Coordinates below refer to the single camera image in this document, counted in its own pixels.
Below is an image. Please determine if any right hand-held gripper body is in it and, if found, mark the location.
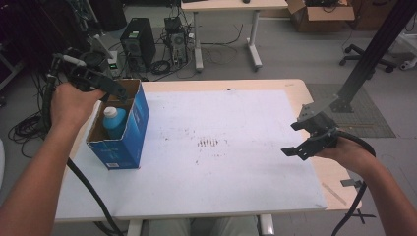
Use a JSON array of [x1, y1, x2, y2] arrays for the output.
[[296, 94, 340, 151]]

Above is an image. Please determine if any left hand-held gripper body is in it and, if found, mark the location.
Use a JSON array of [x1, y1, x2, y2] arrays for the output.
[[52, 48, 109, 93]]

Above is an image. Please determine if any blue bottle with white cap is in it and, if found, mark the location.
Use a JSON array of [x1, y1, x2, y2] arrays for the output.
[[102, 106, 129, 141]]

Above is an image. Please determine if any blue cardboard box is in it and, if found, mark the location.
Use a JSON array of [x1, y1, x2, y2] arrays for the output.
[[86, 78, 150, 171]]

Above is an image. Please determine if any person's left hand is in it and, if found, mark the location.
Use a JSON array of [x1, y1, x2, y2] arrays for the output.
[[50, 82, 106, 131]]

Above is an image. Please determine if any person's right hand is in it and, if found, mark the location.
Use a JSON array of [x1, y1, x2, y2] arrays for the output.
[[315, 137, 379, 177]]

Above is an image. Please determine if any power strip with green light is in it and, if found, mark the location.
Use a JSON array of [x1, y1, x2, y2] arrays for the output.
[[107, 49, 120, 79]]

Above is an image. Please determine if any grey floor mat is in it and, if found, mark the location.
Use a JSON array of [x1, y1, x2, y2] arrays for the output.
[[306, 83, 397, 139]]

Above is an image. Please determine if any black computer tower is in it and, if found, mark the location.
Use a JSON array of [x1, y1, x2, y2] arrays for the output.
[[119, 17, 157, 74]]

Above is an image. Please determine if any grey tape piece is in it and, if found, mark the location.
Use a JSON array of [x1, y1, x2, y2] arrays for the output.
[[339, 178, 363, 190]]

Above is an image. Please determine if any open computer case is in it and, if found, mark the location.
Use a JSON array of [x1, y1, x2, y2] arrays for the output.
[[163, 16, 190, 67]]

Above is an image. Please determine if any black office chair base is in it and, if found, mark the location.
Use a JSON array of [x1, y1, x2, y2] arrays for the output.
[[338, 43, 398, 74]]

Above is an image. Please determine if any white table leg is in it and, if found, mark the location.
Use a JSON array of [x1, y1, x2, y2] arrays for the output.
[[126, 219, 145, 236], [258, 213, 276, 236]]

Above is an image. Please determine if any black tape cross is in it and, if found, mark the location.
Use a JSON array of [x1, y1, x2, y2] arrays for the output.
[[351, 208, 377, 226]]

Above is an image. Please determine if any black metal stand strut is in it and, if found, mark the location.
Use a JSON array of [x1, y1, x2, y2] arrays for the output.
[[328, 0, 417, 114]]

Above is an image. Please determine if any white rounded object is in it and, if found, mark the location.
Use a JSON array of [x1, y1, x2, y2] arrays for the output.
[[397, 56, 417, 72]]

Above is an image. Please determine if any brown cardboard box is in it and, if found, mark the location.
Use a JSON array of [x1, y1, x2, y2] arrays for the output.
[[286, 0, 356, 33]]

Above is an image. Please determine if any white desk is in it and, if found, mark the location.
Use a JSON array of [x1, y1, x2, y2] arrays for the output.
[[180, 0, 290, 74]]

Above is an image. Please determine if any coiled black cable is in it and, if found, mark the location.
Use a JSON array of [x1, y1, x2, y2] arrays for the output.
[[149, 59, 172, 76]]

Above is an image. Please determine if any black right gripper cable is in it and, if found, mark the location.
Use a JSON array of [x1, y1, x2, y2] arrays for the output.
[[330, 130, 378, 236]]

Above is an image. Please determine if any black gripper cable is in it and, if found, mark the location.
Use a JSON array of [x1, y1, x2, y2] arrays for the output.
[[40, 72, 126, 236], [330, 130, 378, 236]]

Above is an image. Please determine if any bundle of black floor cables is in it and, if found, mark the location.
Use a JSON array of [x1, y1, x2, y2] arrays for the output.
[[7, 110, 48, 159]]

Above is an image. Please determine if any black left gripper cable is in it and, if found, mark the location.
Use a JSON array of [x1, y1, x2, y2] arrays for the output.
[[40, 72, 126, 236]]

